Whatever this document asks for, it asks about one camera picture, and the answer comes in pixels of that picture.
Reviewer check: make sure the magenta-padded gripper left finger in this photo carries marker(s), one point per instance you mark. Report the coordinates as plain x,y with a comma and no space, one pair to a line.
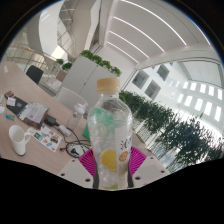
75,171

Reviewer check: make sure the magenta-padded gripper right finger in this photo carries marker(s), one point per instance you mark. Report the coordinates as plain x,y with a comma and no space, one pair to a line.
148,170

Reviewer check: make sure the clear drink bottle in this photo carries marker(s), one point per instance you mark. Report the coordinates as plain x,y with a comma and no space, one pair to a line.
110,133

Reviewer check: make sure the white power adapter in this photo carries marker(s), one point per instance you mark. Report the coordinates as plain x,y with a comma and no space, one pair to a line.
64,130

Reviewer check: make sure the row of green trees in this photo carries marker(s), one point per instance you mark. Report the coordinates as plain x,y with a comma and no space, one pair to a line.
180,133

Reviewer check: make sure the clear shaker bottle, white lid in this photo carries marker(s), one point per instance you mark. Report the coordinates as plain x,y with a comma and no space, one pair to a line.
76,116

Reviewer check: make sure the black flat pouch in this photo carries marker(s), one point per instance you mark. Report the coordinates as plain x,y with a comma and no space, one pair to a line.
50,120

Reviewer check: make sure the white ceramic mug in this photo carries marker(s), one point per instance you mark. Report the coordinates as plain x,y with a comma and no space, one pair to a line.
18,140

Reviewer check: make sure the grey paper packet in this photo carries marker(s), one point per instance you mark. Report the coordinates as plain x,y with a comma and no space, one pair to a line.
33,115

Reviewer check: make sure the white chair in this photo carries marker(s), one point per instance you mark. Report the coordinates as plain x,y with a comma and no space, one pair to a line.
70,98

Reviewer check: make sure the black flat notebook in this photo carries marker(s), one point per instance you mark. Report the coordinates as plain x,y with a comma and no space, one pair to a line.
16,106

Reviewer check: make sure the white planter cabinet with plants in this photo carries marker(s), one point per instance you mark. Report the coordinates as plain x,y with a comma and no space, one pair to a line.
83,76

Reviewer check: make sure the small potted plants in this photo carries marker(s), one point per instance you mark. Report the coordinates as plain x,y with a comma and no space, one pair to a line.
66,66

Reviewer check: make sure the black office chair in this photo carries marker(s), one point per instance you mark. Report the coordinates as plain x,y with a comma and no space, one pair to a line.
34,74

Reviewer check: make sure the glass railing with wooden handrail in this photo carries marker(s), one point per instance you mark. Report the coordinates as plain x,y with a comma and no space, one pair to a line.
30,55

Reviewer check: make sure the ceiling strip lights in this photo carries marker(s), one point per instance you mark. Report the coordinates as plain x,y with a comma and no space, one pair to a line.
146,30

